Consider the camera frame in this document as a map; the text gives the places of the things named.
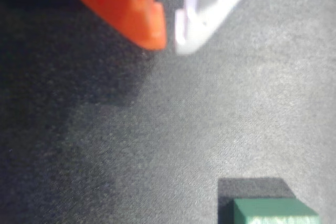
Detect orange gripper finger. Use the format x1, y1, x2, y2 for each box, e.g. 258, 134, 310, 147
64, 0, 168, 51

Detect green cube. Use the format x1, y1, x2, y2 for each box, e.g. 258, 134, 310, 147
217, 177, 321, 224

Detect dark grey felt mat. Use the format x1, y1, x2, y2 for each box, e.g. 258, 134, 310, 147
0, 0, 336, 224

